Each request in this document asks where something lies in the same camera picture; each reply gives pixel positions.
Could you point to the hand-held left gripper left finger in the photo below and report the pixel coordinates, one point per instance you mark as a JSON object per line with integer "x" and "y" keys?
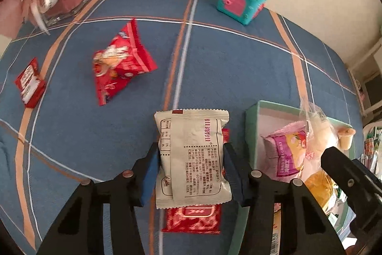
{"x": 150, "y": 177}

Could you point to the small red flat packet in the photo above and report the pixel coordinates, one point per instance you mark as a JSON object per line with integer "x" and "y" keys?
{"x": 29, "y": 84}

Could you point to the blue plaid blanket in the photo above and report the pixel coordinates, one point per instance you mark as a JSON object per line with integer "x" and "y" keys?
{"x": 89, "y": 138}

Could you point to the pink snack packet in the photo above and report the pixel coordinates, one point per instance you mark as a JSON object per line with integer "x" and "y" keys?
{"x": 283, "y": 153}

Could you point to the yellow snack packet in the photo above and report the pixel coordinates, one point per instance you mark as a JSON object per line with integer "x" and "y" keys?
{"x": 319, "y": 186}

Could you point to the pile of assorted clutter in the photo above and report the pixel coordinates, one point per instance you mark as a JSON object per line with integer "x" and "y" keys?
{"x": 373, "y": 150}

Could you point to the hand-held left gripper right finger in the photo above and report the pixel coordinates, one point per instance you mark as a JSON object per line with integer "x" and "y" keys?
{"x": 235, "y": 180}

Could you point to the tan barcode snack packet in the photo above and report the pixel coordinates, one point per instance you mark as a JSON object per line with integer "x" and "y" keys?
{"x": 276, "y": 231}

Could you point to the orange jelly cup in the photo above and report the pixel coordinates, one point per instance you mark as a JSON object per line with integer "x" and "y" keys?
{"x": 346, "y": 138}

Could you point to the red patterned snack packet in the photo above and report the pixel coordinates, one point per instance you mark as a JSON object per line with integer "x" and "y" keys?
{"x": 191, "y": 220}

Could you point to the teal rimmed cardboard box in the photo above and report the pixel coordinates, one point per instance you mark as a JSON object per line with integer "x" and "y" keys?
{"x": 252, "y": 135}

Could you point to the grey-white snack packet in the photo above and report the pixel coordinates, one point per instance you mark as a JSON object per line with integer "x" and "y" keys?
{"x": 194, "y": 159}

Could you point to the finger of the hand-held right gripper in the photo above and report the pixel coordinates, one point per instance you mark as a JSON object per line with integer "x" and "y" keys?
{"x": 337, "y": 165}

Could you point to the red triangular snack bag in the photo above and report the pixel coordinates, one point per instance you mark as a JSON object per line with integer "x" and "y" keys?
{"x": 119, "y": 63}

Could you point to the white shelf unit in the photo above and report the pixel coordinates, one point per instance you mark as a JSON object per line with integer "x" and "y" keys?
{"x": 370, "y": 60}

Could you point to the white bun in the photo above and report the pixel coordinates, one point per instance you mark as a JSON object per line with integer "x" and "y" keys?
{"x": 322, "y": 135}

